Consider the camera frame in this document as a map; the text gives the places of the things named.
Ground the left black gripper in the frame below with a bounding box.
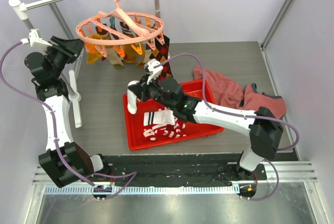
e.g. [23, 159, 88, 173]
[44, 37, 85, 79]

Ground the white black striped sock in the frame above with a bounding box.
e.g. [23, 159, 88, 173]
[143, 110, 175, 126]
[127, 80, 139, 114]

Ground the red white striped sock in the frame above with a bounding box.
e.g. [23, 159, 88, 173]
[158, 109, 186, 139]
[152, 124, 169, 136]

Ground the red santa sock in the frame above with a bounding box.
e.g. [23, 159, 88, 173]
[143, 129, 157, 141]

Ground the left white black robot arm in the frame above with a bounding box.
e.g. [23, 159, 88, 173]
[23, 30, 111, 187]

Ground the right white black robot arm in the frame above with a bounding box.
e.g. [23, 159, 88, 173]
[127, 74, 283, 180]

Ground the pink round clip hanger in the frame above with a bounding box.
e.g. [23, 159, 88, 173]
[76, 0, 164, 57]

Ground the beige brown striped sock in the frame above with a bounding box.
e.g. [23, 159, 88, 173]
[99, 29, 124, 70]

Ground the black argyle sock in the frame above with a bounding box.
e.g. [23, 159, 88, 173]
[149, 35, 173, 80]

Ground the red plastic tray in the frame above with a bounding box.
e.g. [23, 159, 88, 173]
[123, 94, 224, 150]

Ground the pink crumpled garment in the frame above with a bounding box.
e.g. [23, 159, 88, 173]
[193, 66, 287, 119]

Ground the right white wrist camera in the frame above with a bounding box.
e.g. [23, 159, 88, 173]
[144, 59, 163, 84]

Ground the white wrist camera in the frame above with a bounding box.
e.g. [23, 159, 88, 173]
[144, 59, 163, 84]
[20, 29, 52, 49]

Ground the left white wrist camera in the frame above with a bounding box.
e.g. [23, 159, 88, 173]
[20, 29, 52, 49]

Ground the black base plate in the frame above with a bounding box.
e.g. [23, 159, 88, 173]
[105, 154, 267, 187]

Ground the white slotted cable duct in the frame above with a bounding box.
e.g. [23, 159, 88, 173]
[44, 184, 240, 196]

